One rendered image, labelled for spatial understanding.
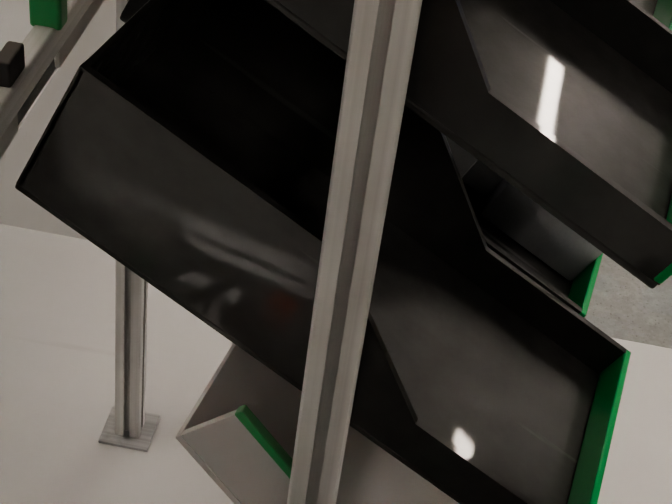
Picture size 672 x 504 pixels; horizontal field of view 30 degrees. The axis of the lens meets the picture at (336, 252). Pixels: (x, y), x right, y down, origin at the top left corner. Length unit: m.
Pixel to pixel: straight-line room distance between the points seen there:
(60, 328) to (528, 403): 0.60
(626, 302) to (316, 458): 2.15
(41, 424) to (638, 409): 0.51
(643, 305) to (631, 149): 2.16
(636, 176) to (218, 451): 0.23
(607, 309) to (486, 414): 2.04
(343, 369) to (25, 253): 0.75
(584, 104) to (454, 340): 0.15
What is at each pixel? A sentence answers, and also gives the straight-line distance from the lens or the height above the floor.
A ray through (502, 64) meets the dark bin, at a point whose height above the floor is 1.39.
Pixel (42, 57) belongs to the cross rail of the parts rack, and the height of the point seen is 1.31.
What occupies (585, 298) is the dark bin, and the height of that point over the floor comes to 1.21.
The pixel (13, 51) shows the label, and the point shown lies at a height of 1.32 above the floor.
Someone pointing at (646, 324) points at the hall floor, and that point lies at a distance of 2.61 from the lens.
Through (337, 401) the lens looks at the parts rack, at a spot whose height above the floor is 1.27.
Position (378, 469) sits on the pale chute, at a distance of 0.69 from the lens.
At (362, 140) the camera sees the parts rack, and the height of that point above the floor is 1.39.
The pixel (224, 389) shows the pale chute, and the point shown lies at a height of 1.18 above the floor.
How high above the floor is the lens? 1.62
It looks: 39 degrees down
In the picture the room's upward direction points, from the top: 8 degrees clockwise
